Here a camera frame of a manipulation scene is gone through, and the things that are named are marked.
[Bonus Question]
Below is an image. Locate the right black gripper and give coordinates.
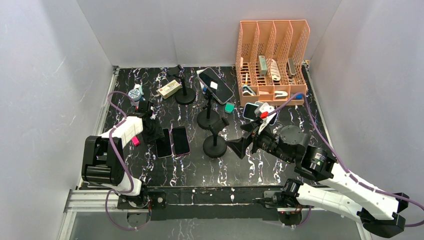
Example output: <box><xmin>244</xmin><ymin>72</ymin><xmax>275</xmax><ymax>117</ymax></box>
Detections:
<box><xmin>224</xmin><ymin>119</ymin><xmax>295</xmax><ymax>164</ymax></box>

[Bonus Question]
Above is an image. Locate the white-edged phone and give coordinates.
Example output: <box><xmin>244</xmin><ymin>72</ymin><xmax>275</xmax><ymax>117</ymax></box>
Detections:
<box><xmin>155</xmin><ymin>128</ymin><xmax>173</xmax><ymax>159</ymax></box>

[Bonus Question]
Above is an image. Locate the purple-edged phone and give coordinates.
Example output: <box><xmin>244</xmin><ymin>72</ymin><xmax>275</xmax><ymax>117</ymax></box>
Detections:
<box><xmin>171</xmin><ymin>126</ymin><xmax>190</xmax><ymax>156</ymax></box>

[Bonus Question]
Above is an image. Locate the black phone stand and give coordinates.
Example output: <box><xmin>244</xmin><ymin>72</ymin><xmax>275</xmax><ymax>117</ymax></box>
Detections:
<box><xmin>202</xmin><ymin>117</ymin><xmax>229</xmax><ymax>158</ymax></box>
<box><xmin>167</xmin><ymin>64</ymin><xmax>197</xmax><ymax>105</ymax></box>
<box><xmin>196</xmin><ymin>89</ymin><xmax>220</xmax><ymax>130</ymax></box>

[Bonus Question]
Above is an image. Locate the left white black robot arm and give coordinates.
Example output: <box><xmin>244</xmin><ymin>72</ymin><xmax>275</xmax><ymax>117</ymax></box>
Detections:
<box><xmin>81</xmin><ymin>101</ymin><xmax>165</xmax><ymax>208</ymax></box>

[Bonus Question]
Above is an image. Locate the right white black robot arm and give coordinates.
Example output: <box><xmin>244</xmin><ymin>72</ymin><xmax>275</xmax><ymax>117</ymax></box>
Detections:
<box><xmin>226</xmin><ymin>121</ymin><xmax>408</xmax><ymax>238</ymax></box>

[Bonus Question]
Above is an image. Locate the light blue phone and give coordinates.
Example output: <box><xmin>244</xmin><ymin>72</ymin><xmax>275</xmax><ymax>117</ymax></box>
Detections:
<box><xmin>242</xmin><ymin>101</ymin><xmax>278</xmax><ymax>126</ymax></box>

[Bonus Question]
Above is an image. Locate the clear-case phone on stand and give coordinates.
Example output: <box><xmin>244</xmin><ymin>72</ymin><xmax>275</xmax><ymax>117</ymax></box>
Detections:
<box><xmin>196</xmin><ymin>67</ymin><xmax>234</xmax><ymax>105</ymax></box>

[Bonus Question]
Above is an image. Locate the pink clip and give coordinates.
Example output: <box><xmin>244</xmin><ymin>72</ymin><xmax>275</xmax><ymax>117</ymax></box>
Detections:
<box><xmin>131</xmin><ymin>136</ymin><xmax>140</xmax><ymax>147</ymax></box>

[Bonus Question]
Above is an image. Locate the teal white eraser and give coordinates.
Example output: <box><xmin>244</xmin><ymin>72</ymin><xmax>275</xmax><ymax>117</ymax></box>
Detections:
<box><xmin>224</xmin><ymin>102</ymin><xmax>235</xmax><ymax>114</ymax></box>

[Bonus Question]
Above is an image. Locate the cream box with red label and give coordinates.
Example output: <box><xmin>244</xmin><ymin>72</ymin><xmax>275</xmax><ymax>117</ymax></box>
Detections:
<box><xmin>157</xmin><ymin>80</ymin><xmax>182</xmax><ymax>99</ymax></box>

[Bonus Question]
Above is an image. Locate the blue white jar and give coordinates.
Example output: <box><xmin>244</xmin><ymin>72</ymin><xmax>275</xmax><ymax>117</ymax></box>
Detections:
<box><xmin>127</xmin><ymin>84</ymin><xmax>145</xmax><ymax>108</ymax></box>

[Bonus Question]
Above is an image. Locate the white tape dispenser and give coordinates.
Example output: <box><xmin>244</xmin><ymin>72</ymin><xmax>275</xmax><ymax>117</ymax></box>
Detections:
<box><xmin>274</xmin><ymin>90</ymin><xmax>289</xmax><ymax>100</ymax></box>

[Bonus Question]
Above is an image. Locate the grey stapler in organizer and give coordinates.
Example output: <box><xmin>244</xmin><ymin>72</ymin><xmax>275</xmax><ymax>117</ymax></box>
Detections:
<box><xmin>258</xmin><ymin>55</ymin><xmax>268</xmax><ymax>77</ymax></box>

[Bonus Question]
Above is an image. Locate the white ribbed item in organizer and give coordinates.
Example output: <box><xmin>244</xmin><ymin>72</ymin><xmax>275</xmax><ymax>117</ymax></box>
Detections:
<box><xmin>269</xmin><ymin>59</ymin><xmax>281</xmax><ymax>83</ymax></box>

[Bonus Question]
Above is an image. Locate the grey item in organizer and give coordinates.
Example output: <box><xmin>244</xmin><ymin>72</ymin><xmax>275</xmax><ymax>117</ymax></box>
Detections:
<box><xmin>286</xmin><ymin>57</ymin><xmax>297</xmax><ymax>78</ymax></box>

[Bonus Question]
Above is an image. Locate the orange file organizer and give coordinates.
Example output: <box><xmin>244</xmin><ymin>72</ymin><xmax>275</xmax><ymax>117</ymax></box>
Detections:
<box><xmin>235</xmin><ymin>19</ymin><xmax>310</xmax><ymax>106</ymax></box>

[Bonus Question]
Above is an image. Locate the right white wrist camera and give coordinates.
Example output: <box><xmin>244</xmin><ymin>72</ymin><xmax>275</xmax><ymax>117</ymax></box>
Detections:
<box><xmin>254</xmin><ymin>102</ymin><xmax>276</xmax><ymax>134</ymax></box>

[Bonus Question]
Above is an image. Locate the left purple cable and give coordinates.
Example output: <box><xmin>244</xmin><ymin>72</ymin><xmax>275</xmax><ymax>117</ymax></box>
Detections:
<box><xmin>104</xmin><ymin>91</ymin><xmax>152</xmax><ymax>232</ymax></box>

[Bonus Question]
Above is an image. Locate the purple cable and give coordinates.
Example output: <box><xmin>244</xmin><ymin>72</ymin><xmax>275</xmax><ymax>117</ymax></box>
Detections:
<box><xmin>104</xmin><ymin>91</ymin><xmax>152</xmax><ymax>232</ymax></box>
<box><xmin>266</xmin><ymin>92</ymin><xmax>424</xmax><ymax>228</ymax></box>

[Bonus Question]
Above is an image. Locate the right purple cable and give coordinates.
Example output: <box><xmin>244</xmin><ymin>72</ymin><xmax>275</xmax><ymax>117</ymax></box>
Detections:
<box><xmin>266</xmin><ymin>92</ymin><xmax>424</xmax><ymax>228</ymax></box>

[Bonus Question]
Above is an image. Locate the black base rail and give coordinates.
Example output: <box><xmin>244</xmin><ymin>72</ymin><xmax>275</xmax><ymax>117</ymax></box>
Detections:
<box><xmin>125</xmin><ymin>185</ymin><xmax>335</xmax><ymax>229</ymax></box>

